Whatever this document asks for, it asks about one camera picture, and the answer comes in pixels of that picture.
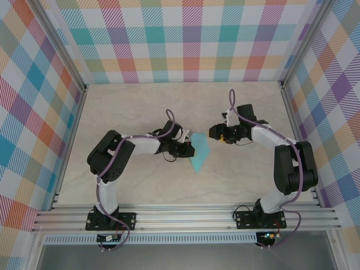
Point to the teal cloth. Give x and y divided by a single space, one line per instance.
201 152

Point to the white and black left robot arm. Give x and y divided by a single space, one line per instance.
109 157

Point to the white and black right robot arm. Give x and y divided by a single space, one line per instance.
289 168

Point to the grey metal panel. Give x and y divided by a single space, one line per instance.
182 258

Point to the circuit board with lit LED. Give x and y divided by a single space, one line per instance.
268 235

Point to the small black circuit board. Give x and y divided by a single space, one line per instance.
105 238

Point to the aluminium side rail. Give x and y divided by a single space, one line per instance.
71 140
298 140

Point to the aluminium crossbar rail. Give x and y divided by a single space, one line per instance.
182 218

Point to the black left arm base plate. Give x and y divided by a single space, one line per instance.
129 220

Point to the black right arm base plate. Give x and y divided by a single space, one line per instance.
243 222

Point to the aluminium frame post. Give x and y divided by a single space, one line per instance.
302 42
61 42

